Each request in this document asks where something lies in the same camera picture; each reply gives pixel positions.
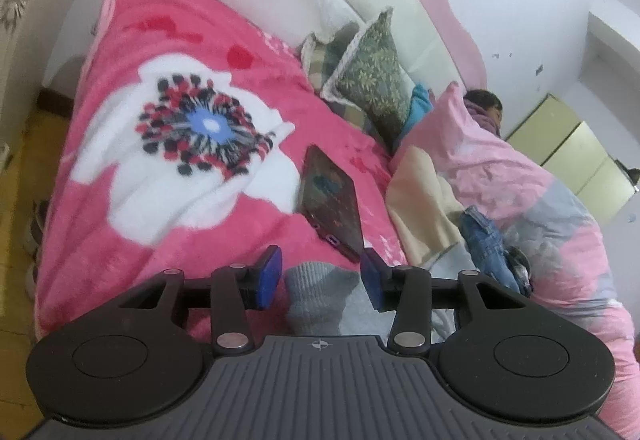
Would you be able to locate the pink grey duvet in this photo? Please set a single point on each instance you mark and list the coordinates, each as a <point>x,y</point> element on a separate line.
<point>538,214</point>

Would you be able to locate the yellow cabinet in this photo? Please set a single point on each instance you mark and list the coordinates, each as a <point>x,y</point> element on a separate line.
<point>555,138</point>

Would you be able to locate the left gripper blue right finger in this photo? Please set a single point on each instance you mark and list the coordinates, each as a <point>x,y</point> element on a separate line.
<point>405,290</point>

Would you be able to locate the white carved wardrobe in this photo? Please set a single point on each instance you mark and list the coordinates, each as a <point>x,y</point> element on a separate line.
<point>20,10</point>

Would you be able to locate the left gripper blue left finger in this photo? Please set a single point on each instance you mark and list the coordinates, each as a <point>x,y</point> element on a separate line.
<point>239,288</point>

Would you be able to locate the beige cloth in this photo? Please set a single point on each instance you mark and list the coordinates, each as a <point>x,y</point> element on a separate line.
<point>423,209</point>

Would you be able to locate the sleeping child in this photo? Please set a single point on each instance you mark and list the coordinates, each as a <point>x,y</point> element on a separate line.
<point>485,108</point>

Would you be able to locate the green patterned pillow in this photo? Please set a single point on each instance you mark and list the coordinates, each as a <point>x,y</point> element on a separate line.
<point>369,76</point>

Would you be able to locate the pink floral bed blanket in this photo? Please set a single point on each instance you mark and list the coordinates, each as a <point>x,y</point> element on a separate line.
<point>185,151</point>

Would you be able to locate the grey sweater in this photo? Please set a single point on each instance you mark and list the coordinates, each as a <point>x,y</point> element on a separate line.
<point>326,300</point>

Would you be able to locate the blue jeans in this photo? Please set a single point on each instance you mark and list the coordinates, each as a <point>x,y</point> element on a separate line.
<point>506,264</point>

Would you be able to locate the black tablet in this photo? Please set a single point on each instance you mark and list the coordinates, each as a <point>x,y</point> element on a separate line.
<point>328,201</point>

